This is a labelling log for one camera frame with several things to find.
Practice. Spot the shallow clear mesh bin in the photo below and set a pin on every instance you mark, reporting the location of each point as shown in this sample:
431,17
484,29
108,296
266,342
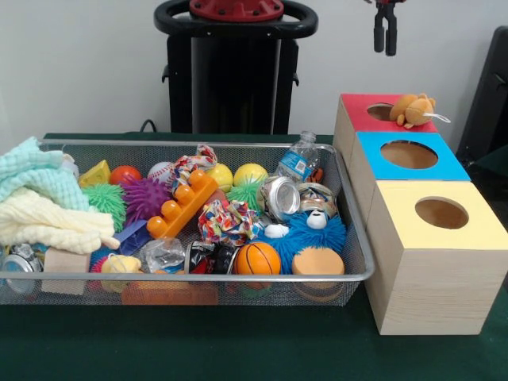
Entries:
278,295

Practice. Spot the orange toy basketball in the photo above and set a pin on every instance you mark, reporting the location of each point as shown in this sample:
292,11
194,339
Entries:
256,259

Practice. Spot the blue fuzzy monster toy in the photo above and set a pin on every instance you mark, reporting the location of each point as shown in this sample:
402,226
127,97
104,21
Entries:
317,238

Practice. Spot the brown plush bear toy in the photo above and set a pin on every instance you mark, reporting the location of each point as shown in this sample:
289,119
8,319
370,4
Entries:
412,109

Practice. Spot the orange plastic building block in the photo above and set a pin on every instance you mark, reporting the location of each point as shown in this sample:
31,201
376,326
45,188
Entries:
182,206

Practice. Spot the purple spiky ball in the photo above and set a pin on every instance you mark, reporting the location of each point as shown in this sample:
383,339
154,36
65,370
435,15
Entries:
145,198

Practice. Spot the tan round foam disc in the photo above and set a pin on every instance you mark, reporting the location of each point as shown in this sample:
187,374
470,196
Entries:
317,260

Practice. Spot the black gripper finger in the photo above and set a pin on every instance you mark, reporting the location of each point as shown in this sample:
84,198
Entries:
391,33
379,31

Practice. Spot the dark green table cloth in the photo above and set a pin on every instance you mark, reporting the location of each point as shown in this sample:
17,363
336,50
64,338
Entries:
494,170
238,349

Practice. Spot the crushed drink can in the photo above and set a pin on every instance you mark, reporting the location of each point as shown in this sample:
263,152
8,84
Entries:
282,196

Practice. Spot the cream waffle cloth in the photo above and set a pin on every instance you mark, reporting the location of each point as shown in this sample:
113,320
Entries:
47,226

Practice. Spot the mint green waffle cloth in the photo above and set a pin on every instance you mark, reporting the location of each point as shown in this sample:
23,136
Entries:
39,170

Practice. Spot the wooden box with three holes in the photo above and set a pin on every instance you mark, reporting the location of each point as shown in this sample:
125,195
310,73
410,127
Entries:
436,293

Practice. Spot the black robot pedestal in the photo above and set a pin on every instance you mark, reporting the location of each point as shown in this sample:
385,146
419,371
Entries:
238,79

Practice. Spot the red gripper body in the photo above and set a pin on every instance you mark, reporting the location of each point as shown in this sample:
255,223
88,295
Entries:
383,1

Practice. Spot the black chair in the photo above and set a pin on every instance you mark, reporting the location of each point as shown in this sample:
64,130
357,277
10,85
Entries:
488,99

